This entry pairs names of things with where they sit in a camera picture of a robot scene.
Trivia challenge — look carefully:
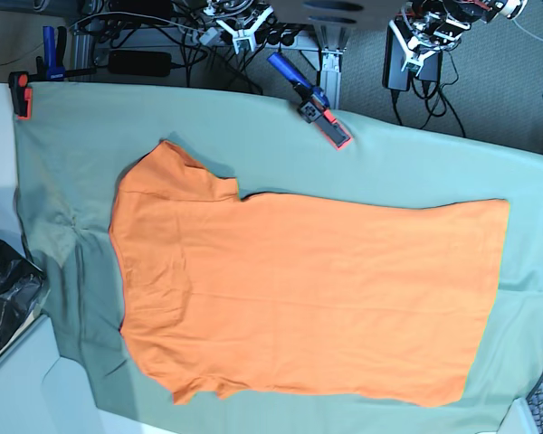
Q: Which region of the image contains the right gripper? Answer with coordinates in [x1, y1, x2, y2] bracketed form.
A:
[216, 6, 272, 54]

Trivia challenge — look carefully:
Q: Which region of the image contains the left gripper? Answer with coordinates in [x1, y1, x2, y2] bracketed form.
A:
[388, 20, 462, 72]

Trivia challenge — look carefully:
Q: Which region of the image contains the orange T-shirt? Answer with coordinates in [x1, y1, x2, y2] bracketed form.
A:
[109, 142, 510, 407]

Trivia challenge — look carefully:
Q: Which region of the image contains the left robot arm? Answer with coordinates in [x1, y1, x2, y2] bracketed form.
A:
[388, 0, 527, 75]

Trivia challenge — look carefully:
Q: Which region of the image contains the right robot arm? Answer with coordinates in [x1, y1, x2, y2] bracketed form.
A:
[198, 0, 277, 54]

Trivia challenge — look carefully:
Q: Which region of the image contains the black power adapter right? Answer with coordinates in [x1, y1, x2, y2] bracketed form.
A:
[382, 26, 443, 91]

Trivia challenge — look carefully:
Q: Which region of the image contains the blue clamp at centre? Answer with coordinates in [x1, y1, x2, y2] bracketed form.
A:
[267, 52, 352, 150]

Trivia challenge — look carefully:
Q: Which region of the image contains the black power brick left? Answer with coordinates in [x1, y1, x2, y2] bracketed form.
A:
[107, 50, 172, 78]

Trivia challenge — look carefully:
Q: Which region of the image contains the green table cloth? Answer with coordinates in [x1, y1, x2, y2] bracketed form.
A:
[14, 82, 543, 433]

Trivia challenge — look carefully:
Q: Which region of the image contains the black plastic bag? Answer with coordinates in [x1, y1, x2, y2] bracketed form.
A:
[0, 240, 44, 352]

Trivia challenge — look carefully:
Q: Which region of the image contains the aluminium frame post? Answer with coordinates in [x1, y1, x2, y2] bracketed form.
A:
[300, 24, 350, 109]

